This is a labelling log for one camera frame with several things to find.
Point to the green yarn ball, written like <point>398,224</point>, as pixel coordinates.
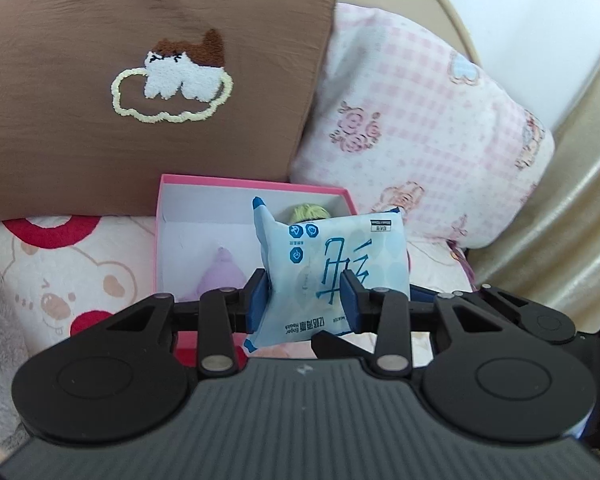
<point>307,212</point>

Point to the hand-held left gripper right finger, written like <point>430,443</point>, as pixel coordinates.
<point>351,305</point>

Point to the printed bear blanket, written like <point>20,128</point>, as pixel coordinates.
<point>80,270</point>

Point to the pink cardboard box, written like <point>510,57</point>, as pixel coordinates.
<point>200,205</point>

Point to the brown embroidered pillow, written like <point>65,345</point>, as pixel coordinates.
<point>55,110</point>

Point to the pink checkered pillow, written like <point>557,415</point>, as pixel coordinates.
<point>405,110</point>

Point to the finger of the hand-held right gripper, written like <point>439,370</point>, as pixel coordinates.
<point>345,347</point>
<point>505,305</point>

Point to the grey bunny plush toy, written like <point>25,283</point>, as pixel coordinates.
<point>0,360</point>

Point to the purple plush toy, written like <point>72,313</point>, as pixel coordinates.
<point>222,275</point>

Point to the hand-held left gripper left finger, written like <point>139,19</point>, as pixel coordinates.
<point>259,305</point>

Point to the blue wet wipes packet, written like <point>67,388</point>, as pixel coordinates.
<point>300,260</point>

